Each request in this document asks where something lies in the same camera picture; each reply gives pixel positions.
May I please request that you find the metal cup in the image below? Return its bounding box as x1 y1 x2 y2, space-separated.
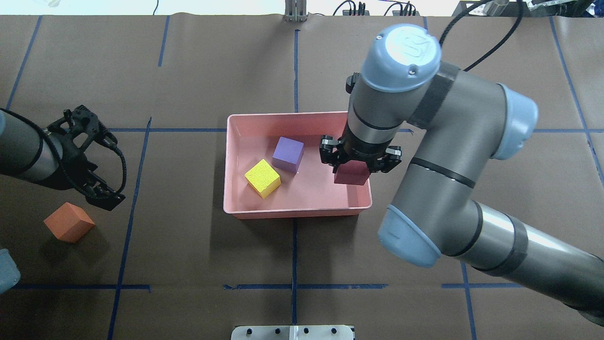
482 0 509 17

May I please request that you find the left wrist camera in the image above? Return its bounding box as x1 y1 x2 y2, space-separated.
47 105 118 154

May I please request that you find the purple foam block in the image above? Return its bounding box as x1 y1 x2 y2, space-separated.
272 137 304 173

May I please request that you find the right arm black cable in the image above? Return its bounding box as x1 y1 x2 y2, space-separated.
439 0 524 72

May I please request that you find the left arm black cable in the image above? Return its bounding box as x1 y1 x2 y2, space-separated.
0 108 128 196

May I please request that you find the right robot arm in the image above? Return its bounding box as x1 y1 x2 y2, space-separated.
319 24 604 326

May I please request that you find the metal base plate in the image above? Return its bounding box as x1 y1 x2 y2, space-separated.
231 324 356 340

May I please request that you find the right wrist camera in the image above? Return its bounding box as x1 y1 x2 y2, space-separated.
345 72 361 94

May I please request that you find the aluminium frame post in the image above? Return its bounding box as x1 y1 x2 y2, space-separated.
284 0 308 22

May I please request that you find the black box under cup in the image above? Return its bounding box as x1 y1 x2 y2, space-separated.
452 1 533 17

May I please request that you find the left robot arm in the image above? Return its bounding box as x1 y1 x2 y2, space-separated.
0 105 127 211

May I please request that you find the red foam block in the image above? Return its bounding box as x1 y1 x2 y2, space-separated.
334 161 370 186

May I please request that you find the yellow foam block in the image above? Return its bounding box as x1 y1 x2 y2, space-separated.
244 159 281 199

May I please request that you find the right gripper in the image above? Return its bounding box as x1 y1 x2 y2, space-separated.
319 134 402 173

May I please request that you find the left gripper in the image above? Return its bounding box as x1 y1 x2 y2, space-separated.
59 142 126 211

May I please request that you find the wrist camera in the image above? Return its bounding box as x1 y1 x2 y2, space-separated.
47 105 118 154
345 72 361 94

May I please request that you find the pink plastic bin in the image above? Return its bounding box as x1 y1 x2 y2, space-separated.
223 111 372 219

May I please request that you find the orange foam block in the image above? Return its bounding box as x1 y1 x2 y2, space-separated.
43 203 96 244

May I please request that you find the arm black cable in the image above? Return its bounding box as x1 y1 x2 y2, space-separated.
439 0 524 72
0 108 128 196

